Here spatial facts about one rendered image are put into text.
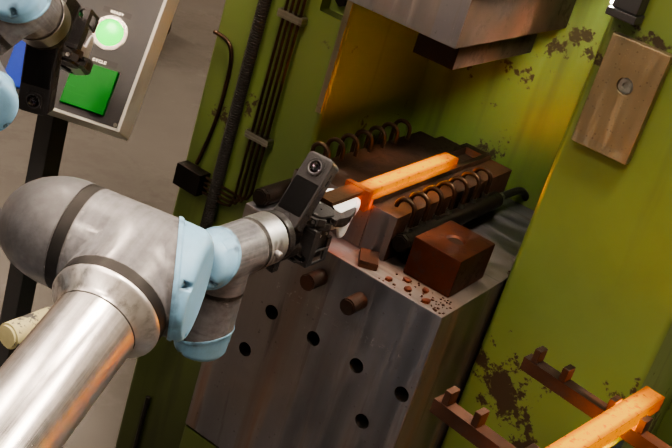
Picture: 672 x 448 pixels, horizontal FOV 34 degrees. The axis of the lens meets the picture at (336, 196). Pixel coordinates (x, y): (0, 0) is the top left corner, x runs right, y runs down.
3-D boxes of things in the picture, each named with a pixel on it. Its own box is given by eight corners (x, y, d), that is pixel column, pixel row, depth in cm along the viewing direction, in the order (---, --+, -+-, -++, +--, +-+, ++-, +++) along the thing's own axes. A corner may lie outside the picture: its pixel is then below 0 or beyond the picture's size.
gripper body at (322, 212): (289, 236, 167) (240, 255, 158) (304, 186, 164) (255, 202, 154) (329, 259, 164) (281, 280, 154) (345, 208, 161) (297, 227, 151)
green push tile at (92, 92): (102, 115, 176) (119, 71, 177) (58, 101, 177) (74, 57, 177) (105, 118, 178) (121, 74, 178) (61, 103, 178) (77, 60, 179)
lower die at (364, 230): (383, 261, 172) (399, 213, 168) (283, 204, 180) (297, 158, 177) (498, 206, 206) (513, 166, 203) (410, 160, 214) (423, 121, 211)
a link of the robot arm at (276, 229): (236, 207, 151) (282, 234, 147) (256, 200, 154) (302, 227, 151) (223, 254, 154) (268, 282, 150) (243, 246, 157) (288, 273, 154)
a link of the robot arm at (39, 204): (-67, 237, 108) (80, 309, 155) (31, 278, 106) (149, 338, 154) (-14, 131, 110) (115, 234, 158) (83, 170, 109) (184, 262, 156)
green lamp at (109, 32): (110, 51, 177) (115, 26, 175) (90, 40, 179) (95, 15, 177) (124, 49, 179) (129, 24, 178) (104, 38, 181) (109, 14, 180)
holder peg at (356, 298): (351, 319, 165) (356, 304, 164) (336, 310, 166) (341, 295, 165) (365, 311, 168) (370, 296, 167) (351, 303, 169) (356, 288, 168)
